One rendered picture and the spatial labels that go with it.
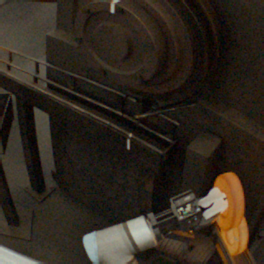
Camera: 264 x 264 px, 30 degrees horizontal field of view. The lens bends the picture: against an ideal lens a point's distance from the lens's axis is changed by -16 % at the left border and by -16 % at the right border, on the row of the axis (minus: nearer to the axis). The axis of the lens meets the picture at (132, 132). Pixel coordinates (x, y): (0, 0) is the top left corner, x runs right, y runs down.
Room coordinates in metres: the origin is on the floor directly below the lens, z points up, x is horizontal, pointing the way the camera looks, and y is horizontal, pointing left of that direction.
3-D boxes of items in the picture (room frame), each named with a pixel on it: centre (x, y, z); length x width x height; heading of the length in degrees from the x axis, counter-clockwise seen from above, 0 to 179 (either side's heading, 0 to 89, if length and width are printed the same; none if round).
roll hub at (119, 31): (1.13, 0.05, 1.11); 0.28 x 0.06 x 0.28; 53
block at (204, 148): (1.08, -0.21, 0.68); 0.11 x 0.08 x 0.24; 143
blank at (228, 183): (0.76, -0.24, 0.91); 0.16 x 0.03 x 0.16; 17
